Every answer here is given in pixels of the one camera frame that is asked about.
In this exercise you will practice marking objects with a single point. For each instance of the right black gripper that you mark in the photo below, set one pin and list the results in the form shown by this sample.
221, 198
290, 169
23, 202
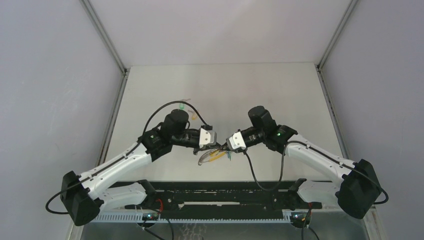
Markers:
225, 147

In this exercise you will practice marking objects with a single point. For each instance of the green tag key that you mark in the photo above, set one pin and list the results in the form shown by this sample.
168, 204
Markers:
182, 105

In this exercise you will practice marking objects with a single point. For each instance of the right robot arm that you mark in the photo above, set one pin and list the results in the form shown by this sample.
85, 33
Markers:
353, 186

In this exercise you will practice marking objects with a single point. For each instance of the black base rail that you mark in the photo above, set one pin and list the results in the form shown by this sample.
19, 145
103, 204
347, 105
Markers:
223, 199

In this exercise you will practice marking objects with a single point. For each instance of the left circuit board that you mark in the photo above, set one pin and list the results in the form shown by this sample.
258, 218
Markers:
150, 217

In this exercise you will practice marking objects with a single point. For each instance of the white cable duct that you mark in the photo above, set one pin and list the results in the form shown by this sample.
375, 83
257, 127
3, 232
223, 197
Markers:
136, 217

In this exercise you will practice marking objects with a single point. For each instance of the orange tag key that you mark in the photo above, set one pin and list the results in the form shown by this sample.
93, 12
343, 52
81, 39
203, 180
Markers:
194, 115

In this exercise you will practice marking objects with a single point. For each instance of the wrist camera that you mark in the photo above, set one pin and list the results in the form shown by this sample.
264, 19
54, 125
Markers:
236, 143
207, 138

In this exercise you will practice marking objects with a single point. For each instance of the right circuit board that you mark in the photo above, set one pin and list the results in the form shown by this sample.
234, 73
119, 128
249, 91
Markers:
300, 217

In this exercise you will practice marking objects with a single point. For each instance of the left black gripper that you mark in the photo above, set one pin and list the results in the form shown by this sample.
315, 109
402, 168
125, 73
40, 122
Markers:
205, 148

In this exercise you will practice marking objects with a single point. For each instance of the circuit board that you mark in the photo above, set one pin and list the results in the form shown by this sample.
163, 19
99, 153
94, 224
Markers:
150, 217
300, 217

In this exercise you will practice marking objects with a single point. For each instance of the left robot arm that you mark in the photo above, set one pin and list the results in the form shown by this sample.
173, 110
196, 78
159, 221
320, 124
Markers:
89, 193

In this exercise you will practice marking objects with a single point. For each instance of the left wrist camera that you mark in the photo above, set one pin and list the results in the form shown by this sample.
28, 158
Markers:
207, 138

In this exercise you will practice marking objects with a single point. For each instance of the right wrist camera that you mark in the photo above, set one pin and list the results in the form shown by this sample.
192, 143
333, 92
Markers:
236, 143

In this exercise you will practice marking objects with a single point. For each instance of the yellow tag key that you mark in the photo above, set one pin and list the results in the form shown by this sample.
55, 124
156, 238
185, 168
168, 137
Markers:
216, 155

